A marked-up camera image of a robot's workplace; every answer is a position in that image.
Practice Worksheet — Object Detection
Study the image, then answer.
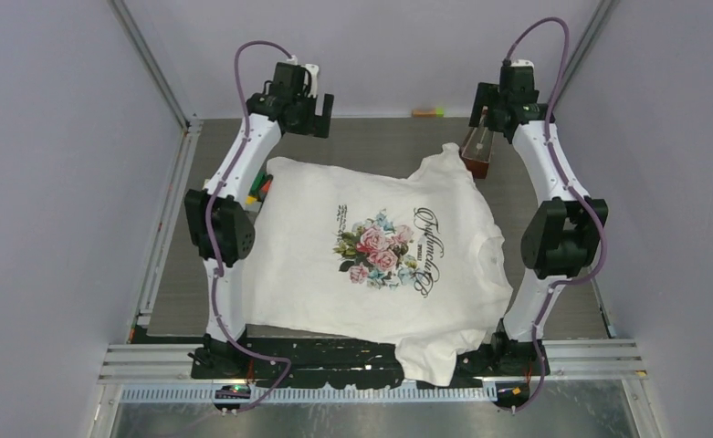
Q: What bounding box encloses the white floral t-shirt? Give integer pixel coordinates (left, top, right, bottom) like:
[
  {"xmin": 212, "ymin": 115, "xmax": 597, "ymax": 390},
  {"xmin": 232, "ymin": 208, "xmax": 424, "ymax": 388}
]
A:
[{"xmin": 242, "ymin": 143, "xmax": 512, "ymax": 386}]

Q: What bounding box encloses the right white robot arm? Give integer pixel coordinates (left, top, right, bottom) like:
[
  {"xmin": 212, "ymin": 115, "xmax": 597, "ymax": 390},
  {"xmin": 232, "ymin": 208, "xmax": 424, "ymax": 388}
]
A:
[{"xmin": 469, "ymin": 60, "xmax": 608, "ymax": 375}]

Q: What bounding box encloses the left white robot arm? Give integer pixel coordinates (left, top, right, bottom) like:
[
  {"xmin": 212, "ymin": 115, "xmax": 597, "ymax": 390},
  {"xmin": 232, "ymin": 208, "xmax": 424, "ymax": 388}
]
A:
[{"xmin": 183, "ymin": 58, "xmax": 334, "ymax": 378}]

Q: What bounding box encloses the brown wooden metronome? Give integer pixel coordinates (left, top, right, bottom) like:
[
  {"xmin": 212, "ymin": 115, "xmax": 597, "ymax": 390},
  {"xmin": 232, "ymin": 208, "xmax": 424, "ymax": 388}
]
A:
[{"xmin": 459, "ymin": 107, "xmax": 493, "ymax": 180}]

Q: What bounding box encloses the tan and green block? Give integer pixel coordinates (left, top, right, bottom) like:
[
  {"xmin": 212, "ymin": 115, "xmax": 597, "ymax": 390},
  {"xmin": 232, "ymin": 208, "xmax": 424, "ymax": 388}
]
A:
[{"xmin": 411, "ymin": 108, "xmax": 445, "ymax": 118}]

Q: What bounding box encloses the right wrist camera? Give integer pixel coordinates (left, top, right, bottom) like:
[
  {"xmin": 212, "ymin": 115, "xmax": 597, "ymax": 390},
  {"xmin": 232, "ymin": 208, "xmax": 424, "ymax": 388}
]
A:
[{"xmin": 502, "ymin": 59, "xmax": 534, "ymax": 68}]

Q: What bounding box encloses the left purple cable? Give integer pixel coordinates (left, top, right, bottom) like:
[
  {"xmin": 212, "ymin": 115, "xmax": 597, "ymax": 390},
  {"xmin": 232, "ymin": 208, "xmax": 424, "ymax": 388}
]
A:
[{"xmin": 204, "ymin": 40, "xmax": 297, "ymax": 414}]

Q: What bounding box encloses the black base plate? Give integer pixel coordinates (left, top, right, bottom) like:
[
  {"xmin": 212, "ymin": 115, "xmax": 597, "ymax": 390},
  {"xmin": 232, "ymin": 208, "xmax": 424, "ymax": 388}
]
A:
[{"xmin": 188, "ymin": 335, "xmax": 550, "ymax": 390}]

